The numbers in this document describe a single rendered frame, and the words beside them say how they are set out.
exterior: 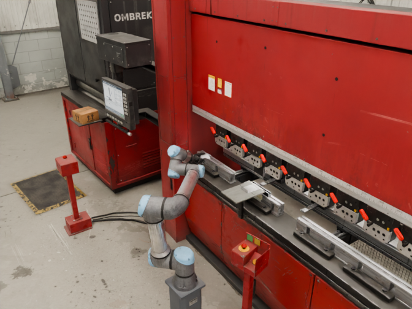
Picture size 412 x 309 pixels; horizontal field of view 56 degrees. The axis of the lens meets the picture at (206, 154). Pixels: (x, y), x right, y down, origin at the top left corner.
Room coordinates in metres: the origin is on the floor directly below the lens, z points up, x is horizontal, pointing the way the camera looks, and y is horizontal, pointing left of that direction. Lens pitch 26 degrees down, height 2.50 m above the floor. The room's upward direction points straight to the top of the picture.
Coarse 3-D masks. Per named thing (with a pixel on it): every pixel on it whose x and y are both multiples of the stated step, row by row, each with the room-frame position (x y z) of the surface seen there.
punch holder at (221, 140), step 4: (216, 124) 2.88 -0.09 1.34; (216, 128) 2.88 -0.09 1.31; (220, 128) 2.84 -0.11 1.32; (224, 128) 2.80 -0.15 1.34; (216, 132) 2.88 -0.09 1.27; (220, 132) 2.84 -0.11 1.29; (224, 132) 2.79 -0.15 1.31; (228, 132) 2.78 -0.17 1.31; (220, 136) 2.85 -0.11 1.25; (224, 136) 2.79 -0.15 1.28; (216, 140) 2.88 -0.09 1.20; (220, 140) 2.83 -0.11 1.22; (224, 140) 2.79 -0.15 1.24; (220, 144) 2.83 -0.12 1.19; (224, 144) 2.79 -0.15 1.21; (228, 144) 2.79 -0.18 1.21
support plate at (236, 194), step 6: (234, 186) 2.49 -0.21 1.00; (240, 186) 2.49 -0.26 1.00; (222, 192) 2.41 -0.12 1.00; (228, 192) 2.41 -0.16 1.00; (234, 192) 2.41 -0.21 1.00; (240, 192) 2.41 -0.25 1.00; (252, 192) 2.41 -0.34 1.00; (258, 192) 2.41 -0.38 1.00; (264, 192) 2.42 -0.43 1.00; (234, 198) 2.33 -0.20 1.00; (240, 198) 2.33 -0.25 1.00; (246, 198) 2.33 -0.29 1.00
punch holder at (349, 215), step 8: (344, 192) 1.87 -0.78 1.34; (344, 200) 1.86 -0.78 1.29; (352, 200) 1.82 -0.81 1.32; (336, 208) 1.89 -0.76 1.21; (344, 208) 1.85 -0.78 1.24; (352, 208) 1.81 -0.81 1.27; (360, 208) 1.79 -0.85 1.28; (344, 216) 1.84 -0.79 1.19; (352, 216) 1.81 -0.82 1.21; (360, 216) 1.81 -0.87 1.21
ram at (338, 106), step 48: (192, 48) 3.18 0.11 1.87; (240, 48) 2.67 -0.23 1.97; (288, 48) 2.31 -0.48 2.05; (336, 48) 2.03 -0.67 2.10; (384, 48) 1.83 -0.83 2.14; (240, 96) 2.65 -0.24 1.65; (288, 96) 2.27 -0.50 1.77; (336, 96) 1.99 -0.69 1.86; (384, 96) 1.77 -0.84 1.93; (288, 144) 2.24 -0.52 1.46; (336, 144) 1.95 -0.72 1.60; (384, 144) 1.73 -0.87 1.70; (384, 192) 1.68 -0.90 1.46
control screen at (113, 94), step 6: (108, 84) 3.24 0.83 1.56; (108, 90) 3.25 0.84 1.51; (114, 90) 3.16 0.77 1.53; (120, 90) 3.08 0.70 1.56; (108, 96) 3.26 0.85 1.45; (114, 96) 3.17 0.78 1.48; (120, 96) 3.08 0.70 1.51; (108, 102) 3.27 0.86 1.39; (114, 102) 3.18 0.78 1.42; (120, 102) 3.09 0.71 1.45; (108, 108) 3.28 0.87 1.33; (114, 108) 3.19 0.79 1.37; (120, 108) 3.10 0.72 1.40; (120, 114) 3.11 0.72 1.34
